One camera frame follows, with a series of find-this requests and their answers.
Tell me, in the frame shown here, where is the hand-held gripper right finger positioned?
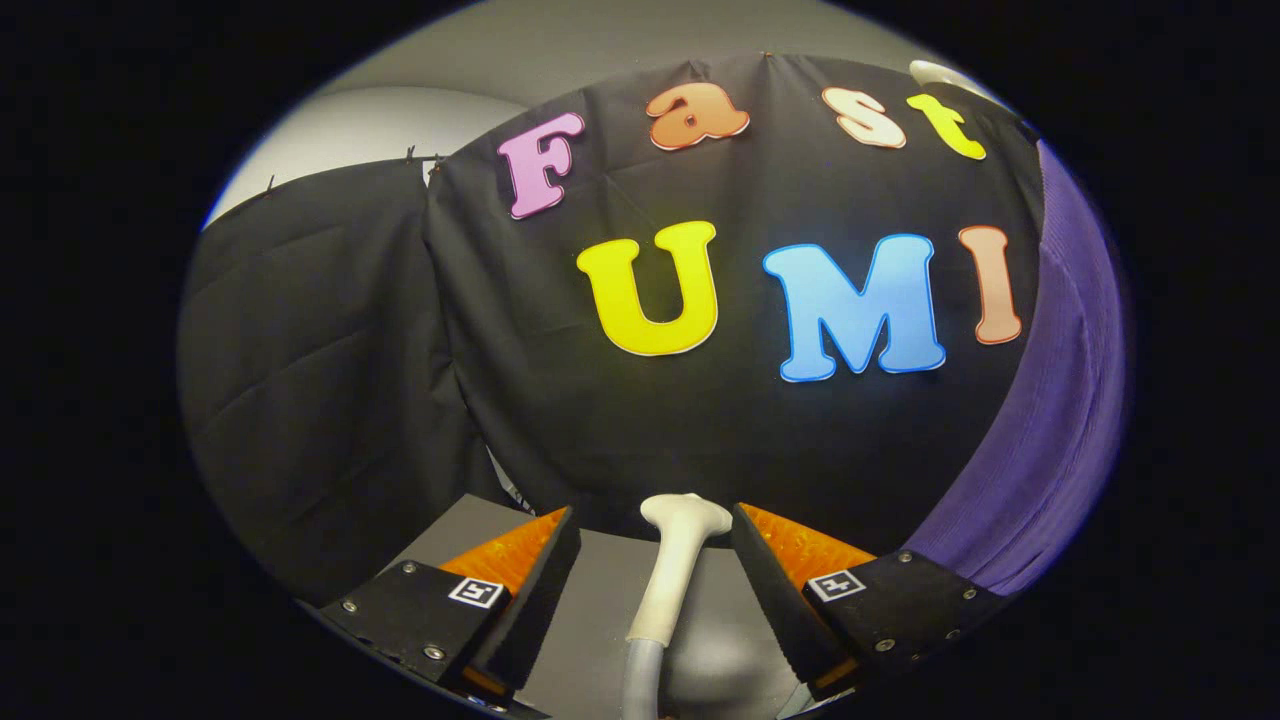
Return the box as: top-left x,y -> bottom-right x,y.
730,502 -> 1011,701

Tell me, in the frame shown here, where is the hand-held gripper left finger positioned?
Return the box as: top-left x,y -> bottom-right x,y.
315,505 -> 583,701

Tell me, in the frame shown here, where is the cream garment steamer head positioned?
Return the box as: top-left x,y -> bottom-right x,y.
627,492 -> 734,646

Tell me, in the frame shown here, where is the purple corduroy jacket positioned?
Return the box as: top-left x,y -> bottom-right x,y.
900,140 -> 1131,598

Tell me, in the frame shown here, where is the cream steamer hanger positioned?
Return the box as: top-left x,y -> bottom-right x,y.
908,58 -> 1001,106

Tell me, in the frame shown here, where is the grey cabinet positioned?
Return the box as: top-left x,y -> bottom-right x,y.
385,493 -> 801,720

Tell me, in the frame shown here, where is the black backdrop cloth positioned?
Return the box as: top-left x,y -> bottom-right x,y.
180,50 -> 1046,601

